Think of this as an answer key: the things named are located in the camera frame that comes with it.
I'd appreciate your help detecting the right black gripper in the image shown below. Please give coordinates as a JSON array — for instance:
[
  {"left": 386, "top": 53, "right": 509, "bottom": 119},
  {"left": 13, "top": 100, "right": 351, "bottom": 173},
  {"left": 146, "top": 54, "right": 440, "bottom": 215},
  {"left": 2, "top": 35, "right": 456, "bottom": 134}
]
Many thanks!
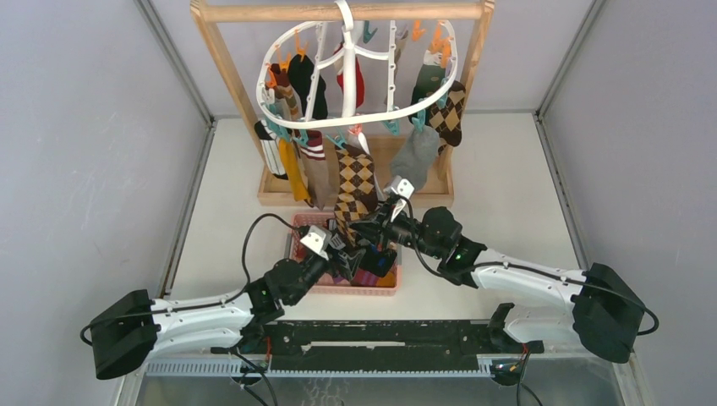
[{"left": 349, "top": 198, "right": 443, "bottom": 261}]

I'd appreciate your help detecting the black ribbed sock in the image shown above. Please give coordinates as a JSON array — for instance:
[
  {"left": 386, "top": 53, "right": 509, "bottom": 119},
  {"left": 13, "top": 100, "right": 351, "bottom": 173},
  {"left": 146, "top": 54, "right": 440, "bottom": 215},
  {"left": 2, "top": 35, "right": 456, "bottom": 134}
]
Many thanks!
[{"left": 359, "top": 245, "right": 397, "bottom": 277}]

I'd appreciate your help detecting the pink perforated plastic basket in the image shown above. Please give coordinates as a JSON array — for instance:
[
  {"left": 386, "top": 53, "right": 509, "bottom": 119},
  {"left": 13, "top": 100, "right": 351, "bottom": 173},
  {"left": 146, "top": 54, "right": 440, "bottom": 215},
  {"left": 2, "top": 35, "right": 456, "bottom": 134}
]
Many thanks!
[{"left": 292, "top": 211, "right": 401, "bottom": 296}]

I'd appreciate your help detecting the brown argyle sock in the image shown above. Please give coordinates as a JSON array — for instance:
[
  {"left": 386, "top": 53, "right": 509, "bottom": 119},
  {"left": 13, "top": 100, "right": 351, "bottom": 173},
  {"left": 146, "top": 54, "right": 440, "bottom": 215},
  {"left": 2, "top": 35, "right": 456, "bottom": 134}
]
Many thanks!
[{"left": 334, "top": 145, "right": 379, "bottom": 246}]

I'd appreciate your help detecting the mustard yellow sock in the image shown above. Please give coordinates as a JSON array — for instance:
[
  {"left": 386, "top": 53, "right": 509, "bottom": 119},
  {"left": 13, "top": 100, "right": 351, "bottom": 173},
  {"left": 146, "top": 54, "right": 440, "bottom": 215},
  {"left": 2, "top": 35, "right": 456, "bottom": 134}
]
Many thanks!
[{"left": 278, "top": 139, "right": 311, "bottom": 205}]

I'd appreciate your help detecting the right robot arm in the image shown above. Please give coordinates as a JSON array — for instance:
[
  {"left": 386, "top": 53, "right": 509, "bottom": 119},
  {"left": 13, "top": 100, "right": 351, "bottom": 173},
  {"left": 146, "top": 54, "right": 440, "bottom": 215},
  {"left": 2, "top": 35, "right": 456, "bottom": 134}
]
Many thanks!
[{"left": 348, "top": 201, "right": 654, "bottom": 364}]

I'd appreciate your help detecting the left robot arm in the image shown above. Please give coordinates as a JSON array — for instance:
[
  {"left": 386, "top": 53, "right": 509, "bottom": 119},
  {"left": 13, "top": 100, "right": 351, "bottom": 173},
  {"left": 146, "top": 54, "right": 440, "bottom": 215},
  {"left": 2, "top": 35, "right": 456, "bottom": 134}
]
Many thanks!
[{"left": 80, "top": 231, "right": 365, "bottom": 381}]

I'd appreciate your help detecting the white oval clip hanger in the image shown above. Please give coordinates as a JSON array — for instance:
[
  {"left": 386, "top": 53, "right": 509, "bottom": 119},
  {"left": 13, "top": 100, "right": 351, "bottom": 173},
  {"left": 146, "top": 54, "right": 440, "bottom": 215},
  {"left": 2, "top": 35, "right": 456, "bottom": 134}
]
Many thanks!
[{"left": 255, "top": 1, "right": 457, "bottom": 131}]

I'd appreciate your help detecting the grey sock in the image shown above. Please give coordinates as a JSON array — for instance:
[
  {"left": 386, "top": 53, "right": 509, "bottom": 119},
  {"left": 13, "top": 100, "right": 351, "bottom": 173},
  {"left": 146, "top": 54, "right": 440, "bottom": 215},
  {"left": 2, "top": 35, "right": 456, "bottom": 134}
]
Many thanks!
[{"left": 390, "top": 127, "right": 440, "bottom": 190}]

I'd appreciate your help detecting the tan sock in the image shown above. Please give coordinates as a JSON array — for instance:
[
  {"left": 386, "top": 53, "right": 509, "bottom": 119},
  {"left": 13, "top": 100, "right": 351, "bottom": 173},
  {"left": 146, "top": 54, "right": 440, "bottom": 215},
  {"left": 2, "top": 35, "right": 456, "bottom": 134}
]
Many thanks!
[{"left": 299, "top": 130, "right": 338, "bottom": 210}]

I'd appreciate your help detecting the white brown sock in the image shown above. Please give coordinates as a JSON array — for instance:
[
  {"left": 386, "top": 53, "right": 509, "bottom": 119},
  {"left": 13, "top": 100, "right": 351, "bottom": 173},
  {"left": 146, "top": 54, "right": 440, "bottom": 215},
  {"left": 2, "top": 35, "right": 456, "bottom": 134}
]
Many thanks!
[{"left": 254, "top": 119, "right": 288, "bottom": 180}]

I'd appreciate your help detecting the white green sock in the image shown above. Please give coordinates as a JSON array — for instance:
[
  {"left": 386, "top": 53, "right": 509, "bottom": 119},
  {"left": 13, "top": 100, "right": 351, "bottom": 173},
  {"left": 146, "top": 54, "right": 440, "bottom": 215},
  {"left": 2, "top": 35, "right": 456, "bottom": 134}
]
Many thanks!
[{"left": 411, "top": 50, "right": 451, "bottom": 104}]

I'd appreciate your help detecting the red sock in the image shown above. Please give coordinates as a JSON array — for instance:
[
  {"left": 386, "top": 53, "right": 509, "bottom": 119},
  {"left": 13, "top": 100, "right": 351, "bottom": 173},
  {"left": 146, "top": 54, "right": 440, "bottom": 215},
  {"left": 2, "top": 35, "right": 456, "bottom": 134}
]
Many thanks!
[{"left": 333, "top": 57, "right": 365, "bottom": 108}]

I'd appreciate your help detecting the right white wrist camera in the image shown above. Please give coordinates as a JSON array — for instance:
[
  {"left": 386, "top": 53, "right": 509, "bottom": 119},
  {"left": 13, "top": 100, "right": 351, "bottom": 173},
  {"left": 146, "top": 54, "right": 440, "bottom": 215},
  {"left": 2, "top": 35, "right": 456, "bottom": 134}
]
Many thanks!
[{"left": 385, "top": 176, "right": 415, "bottom": 222}]

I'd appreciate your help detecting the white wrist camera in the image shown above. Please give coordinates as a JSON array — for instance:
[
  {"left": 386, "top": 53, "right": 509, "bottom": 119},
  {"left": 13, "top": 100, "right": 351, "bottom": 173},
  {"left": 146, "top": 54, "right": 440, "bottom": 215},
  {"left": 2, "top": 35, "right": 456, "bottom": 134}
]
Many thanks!
[
  {"left": 385, "top": 176, "right": 415, "bottom": 222},
  {"left": 299, "top": 225, "right": 330, "bottom": 261}
]

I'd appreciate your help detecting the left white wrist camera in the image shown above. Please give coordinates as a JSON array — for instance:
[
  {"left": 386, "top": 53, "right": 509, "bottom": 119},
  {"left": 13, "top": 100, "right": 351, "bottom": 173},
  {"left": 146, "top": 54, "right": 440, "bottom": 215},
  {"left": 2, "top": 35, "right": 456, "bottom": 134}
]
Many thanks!
[{"left": 299, "top": 225, "right": 330, "bottom": 261}]

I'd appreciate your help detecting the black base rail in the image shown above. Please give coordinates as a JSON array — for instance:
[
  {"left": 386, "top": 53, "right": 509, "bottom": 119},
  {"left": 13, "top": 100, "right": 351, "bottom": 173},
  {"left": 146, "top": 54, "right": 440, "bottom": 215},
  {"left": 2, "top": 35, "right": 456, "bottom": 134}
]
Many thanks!
[{"left": 236, "top": 320, "right": 545, "bottom": 373}]

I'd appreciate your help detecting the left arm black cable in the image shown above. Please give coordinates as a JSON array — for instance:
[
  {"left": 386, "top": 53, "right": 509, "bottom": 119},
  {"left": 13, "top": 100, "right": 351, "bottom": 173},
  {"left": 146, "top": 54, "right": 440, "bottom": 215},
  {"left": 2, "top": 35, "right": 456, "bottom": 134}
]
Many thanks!
[{"left": 240, "top": 212, "right": 306, "bottom": 293}]

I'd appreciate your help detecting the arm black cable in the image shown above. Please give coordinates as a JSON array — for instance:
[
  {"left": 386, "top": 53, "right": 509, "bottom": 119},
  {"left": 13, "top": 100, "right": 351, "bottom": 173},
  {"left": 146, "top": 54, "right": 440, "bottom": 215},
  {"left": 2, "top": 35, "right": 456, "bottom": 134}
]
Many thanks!
[
  {"left": 400, "top": 195, "right": 660, "bottom": 337},
  {"left": 240, "top": 212, "right": 306, "bottom": 293}
]

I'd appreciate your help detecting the wooden hanger rack frame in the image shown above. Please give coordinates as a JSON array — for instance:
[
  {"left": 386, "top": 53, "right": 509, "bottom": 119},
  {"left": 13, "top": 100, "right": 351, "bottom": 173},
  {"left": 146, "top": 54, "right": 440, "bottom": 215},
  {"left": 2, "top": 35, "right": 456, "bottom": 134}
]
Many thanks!
[{"left": 190, "top": 1, "right": 495, "bottom": 208}]

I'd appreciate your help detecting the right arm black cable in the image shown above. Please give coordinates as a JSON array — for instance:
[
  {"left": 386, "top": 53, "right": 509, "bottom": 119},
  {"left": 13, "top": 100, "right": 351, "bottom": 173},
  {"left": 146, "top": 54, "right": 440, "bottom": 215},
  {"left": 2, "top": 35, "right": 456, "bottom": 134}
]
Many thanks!
[{"left": 400, "top": 195, "right": 660, "bottom": 337}]

